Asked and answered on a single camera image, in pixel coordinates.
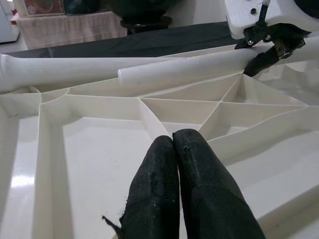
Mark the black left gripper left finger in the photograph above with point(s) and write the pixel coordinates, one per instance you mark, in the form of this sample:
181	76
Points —
154	199

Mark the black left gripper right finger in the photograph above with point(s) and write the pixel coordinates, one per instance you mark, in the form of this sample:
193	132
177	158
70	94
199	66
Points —
211	199

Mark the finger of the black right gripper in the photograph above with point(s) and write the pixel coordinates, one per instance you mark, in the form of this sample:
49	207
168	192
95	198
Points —
243	45
261	62

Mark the white plastic table leg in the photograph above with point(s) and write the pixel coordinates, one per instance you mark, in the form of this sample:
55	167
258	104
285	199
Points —
187	67
62	71

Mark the white plastic children table top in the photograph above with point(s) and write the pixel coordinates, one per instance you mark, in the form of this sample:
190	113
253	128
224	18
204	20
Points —
99	161

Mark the black round stool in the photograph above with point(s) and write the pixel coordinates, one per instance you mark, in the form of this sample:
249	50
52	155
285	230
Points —
147	23

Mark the black metal bowl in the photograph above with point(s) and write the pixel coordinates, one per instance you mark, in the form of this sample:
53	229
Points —
139	8

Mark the black table cloth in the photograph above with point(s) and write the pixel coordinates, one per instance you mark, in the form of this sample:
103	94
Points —
124	44

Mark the pink cloth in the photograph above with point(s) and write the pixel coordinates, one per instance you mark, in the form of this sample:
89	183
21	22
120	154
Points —
74	30

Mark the printed cardboard box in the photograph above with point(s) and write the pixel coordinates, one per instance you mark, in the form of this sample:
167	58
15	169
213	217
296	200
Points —
45	7

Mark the white fridge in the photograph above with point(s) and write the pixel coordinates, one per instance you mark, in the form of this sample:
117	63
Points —
7	25

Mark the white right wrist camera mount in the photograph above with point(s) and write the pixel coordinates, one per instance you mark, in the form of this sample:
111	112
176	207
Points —
239	20

